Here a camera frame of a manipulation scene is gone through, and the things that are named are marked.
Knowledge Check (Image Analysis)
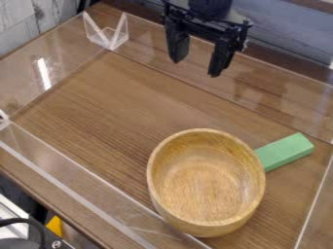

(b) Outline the clear acrylic corner bracket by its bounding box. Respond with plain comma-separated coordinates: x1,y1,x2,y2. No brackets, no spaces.
81,13,128,52

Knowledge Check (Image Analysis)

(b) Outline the black cable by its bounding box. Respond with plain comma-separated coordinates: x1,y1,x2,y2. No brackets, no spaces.
0,217,46,249

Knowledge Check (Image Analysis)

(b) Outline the green rectangular block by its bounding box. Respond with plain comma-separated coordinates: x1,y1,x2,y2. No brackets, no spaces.
255,132,314,171

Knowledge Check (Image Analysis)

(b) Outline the yellow black device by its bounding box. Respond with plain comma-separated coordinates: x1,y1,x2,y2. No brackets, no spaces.
42,215,74,249

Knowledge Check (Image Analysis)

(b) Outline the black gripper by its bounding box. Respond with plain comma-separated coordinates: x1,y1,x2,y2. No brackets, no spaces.
161,0,252,78

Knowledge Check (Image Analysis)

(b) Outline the brown wooden bowl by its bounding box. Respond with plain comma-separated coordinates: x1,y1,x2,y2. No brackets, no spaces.
145,128,264,237

